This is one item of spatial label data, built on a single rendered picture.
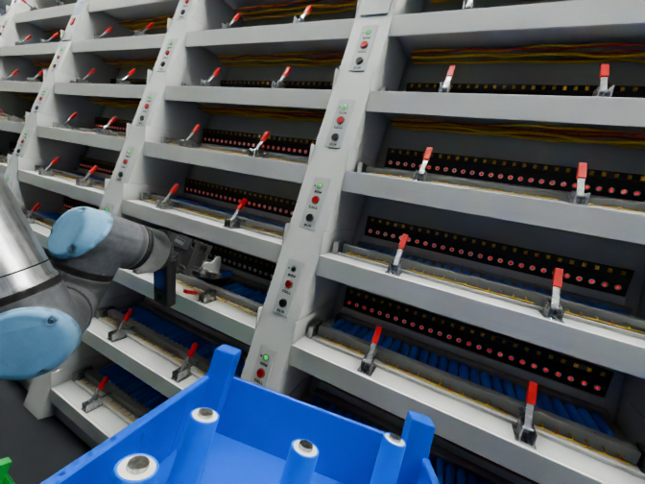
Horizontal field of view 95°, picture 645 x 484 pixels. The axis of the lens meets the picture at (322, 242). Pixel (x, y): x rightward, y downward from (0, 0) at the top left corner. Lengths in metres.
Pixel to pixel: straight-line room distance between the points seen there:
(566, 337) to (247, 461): 0.50
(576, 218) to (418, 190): 0.26
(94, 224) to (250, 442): 0.41
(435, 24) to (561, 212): 0.49
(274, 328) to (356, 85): 0.59
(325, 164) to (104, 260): 0.47
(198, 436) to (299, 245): 0.50
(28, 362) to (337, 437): 0.37
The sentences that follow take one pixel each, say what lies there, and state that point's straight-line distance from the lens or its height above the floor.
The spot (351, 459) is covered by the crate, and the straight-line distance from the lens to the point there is 0.32.
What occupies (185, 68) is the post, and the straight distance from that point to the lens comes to 1.26.
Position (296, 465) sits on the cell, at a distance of 0.22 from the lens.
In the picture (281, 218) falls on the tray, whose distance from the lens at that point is 0.91.
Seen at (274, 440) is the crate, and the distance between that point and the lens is 0.32.
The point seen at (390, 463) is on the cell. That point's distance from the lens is 0.28.
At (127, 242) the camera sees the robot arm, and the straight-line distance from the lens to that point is 0.62.
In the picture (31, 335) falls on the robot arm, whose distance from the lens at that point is 0.49.
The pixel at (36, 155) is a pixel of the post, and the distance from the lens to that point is 1.78.
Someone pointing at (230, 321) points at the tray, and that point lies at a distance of 0.75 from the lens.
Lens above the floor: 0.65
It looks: 5 degrees up
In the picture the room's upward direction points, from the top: 17 degrees clockwise
